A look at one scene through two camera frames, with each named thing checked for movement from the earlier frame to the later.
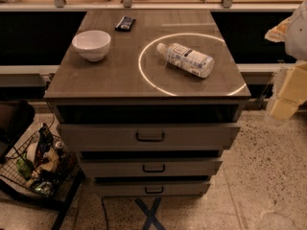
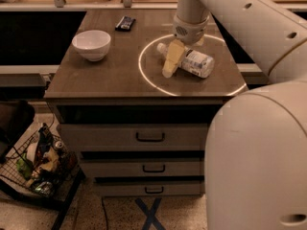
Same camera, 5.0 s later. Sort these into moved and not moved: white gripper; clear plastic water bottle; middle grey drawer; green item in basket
Moved: white gripper
Not moved: green item in basket; middle grey drawer; clear plastic water bottle
